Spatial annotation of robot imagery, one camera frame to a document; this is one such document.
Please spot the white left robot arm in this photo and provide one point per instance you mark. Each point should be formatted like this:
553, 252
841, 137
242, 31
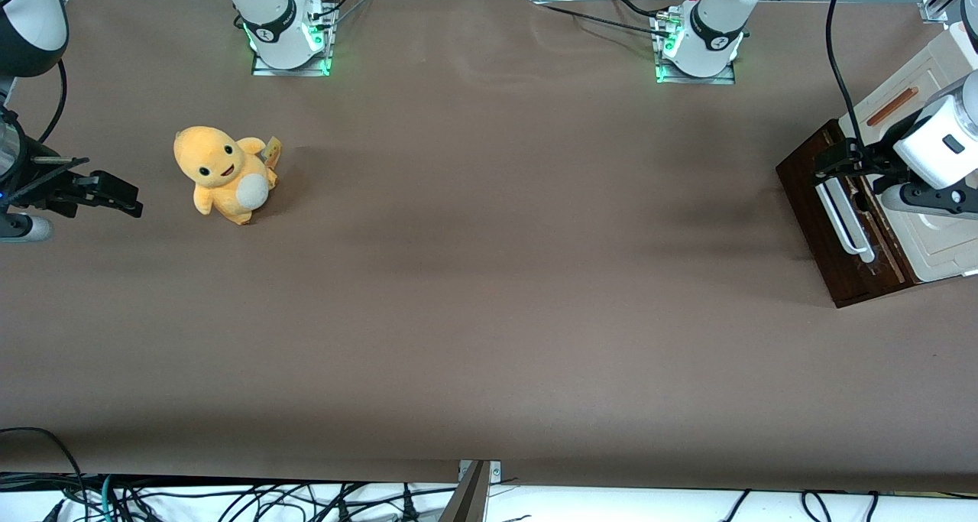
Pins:
714, 25

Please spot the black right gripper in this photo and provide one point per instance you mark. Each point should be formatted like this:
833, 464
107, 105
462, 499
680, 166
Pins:
30, 179

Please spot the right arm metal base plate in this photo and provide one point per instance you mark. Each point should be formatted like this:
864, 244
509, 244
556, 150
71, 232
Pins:
263, 69

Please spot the white drawer cabinet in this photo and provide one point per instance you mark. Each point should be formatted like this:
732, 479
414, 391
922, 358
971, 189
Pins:
943, 251

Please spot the metal table edge bracket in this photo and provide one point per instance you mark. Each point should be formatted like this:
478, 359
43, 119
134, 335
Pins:
474, 495

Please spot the brown table cover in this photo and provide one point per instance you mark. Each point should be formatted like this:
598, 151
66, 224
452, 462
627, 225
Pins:
489, 277

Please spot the yellow plush toy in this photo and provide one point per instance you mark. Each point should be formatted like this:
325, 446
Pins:
221, 170

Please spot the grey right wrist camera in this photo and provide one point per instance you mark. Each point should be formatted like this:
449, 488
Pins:
27, 228

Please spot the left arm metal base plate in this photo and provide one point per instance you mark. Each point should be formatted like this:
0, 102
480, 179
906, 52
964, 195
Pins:
722, 79

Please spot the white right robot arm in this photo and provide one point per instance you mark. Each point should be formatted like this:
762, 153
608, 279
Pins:
267, 10

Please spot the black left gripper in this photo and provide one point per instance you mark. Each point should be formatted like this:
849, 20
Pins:
884, 152

